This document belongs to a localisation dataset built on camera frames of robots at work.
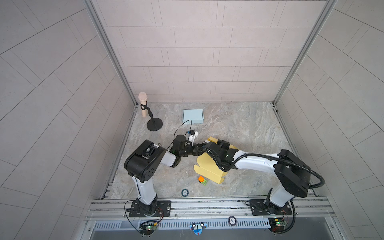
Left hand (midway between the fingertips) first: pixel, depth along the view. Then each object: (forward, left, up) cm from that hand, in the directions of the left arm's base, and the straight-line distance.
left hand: (208, 147), depth 87 cm
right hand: (+3, -8, +2) cm, 9 cm away
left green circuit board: (-38, +28, -2) cm, 47 cm away
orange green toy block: (-18, +4, -2) cm, 18 cm away
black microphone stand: (+19, +37, -4) cm, 42 cm away
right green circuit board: (-36, -31, -4) cm, 48 cm away
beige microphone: (+20, +38, +21) cm, 48 cm away
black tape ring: (-23, +14, -4) cm, 28 cm away
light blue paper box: (+27, +8, -4) cm, 28 cm away
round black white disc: (-35, -10, -4) cm, 37 cm away
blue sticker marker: (-38, +6, -2) cm, 39 cm away
